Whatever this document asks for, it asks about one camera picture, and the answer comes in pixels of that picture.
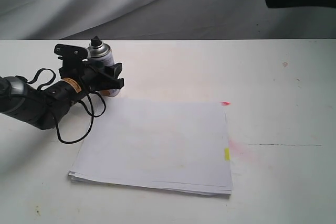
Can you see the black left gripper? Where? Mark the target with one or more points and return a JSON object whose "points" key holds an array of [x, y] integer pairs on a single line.
{"points": [[89, 77]]}

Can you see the white polka dot spray can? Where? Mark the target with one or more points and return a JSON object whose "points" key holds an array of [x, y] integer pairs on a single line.
{"points": [[100, 56]]}

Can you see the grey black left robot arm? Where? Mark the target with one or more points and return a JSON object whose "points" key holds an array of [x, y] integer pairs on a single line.
{"points": [[44, 108]]}

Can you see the white paper stack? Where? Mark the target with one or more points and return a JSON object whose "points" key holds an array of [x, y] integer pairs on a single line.
{"points": [[180, 146]]}

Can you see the grey backdrop cloth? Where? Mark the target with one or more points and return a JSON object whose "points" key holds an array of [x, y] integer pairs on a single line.
{"points": [[161, 20]]}

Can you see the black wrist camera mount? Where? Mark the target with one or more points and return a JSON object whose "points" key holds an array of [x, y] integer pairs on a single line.
{"points": [[71, 56]]}

